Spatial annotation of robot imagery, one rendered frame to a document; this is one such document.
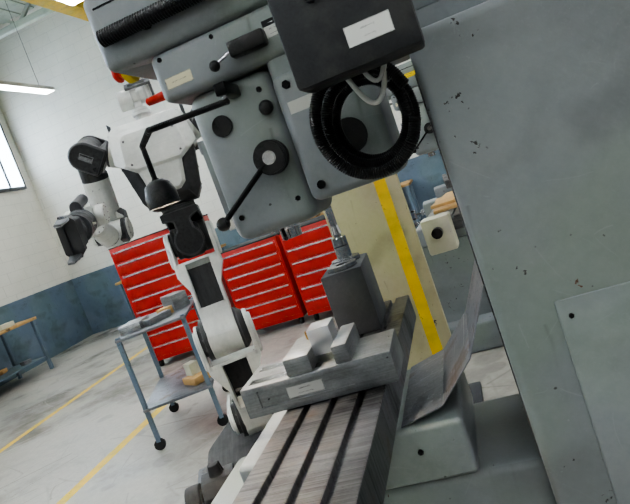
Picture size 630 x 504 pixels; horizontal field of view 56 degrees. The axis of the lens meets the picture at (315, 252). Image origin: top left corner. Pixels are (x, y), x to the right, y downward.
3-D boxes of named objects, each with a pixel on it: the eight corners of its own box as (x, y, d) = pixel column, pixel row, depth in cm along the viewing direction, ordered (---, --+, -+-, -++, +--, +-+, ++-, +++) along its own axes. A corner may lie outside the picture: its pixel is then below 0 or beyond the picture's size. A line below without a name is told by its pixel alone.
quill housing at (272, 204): (236, 244, 125) (182, 99, 122) (265, 229, 145) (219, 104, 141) (319, 216, 120) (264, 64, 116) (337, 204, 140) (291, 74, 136)
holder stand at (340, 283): (341, 340, 168) (318, 274, 165) (350, 318, 189) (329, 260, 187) (382, 328, 165) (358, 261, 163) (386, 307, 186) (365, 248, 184)
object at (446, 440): (254, 519, 129) (235, 470, 128) (294, 440, 162) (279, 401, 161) (481, 474, 116) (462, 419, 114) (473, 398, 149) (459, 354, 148)
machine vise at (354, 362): (249, 420, 131) (232, 375, 130) (268, 392, 145) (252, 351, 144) (400, 381, 122) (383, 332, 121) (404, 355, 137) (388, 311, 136)
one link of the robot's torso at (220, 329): (209, 364, 201) (167, 242, 212) (258, 345, 204) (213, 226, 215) (202, 361, 187) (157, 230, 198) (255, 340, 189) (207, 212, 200)
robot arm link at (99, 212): (69, 243, 174) (78, 231, 185) (105, 234, 175) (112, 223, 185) (56, 207, 170) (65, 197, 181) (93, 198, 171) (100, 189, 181)
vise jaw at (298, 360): (287, 378, 127) (281, 361, 127) (302, 353, 142) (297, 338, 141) (313, 371, 126) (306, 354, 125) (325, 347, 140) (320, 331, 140)
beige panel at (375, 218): (386, 441, 306) (229, 5, 280) (393, 406, 344) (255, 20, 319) (485, 418, 292) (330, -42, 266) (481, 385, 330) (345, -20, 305)
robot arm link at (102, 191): (101, 239, 214) (80, 180, 206) (136, 230, 215) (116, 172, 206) (95, 250, 203) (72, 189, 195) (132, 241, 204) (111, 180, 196)
